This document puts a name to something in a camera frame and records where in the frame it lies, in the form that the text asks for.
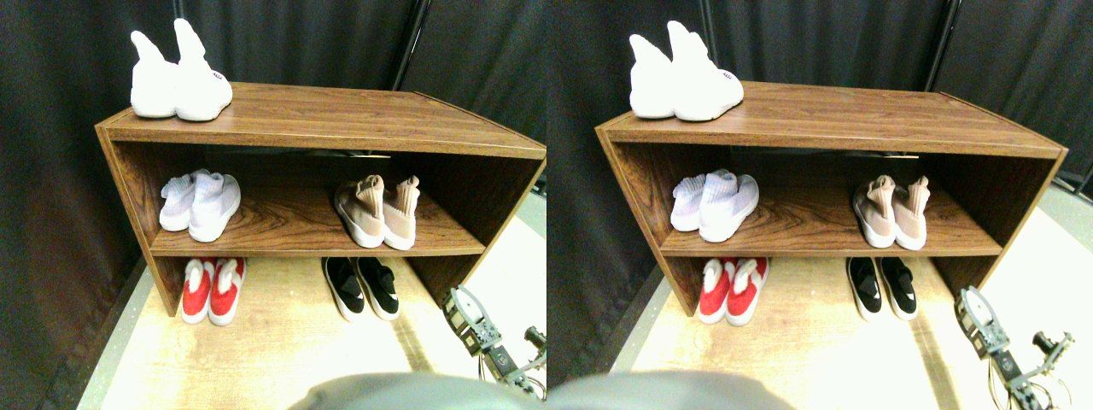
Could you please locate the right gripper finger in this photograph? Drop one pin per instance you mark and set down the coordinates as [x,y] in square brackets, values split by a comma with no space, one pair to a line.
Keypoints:
[468,320]
[979,323]

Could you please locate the black shoe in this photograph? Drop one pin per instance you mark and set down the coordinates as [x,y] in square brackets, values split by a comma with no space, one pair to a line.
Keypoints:
[900,289]
[866,289]
[380,289]
[343,289]

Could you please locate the beige shoe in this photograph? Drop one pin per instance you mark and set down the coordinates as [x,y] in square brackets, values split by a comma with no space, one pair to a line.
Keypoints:
[912,222]
[360,218]
[875,218]
[401,222]

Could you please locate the red shoe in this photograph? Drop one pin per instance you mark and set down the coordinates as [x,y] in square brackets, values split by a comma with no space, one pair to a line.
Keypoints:
[225,295]
[746,295]
[716,295]
[196,295]

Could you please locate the pale lilac shoe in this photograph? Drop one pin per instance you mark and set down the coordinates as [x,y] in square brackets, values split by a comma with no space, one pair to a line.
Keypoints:
[686,207]
[727,209]
[213,209]
[175,205]

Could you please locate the brown shoe rack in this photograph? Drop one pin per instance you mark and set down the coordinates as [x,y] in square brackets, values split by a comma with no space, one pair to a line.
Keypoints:
[837,115]
[324,115]

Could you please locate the curtain stand pole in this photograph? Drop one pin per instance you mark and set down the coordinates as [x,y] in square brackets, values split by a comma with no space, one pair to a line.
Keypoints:
[943,43]
[410,43]
[707,15]

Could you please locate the white shoe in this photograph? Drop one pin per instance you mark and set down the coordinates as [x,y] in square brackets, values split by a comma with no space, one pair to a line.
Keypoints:
[201,92]
[154,90]
[653,90]
[707,92]

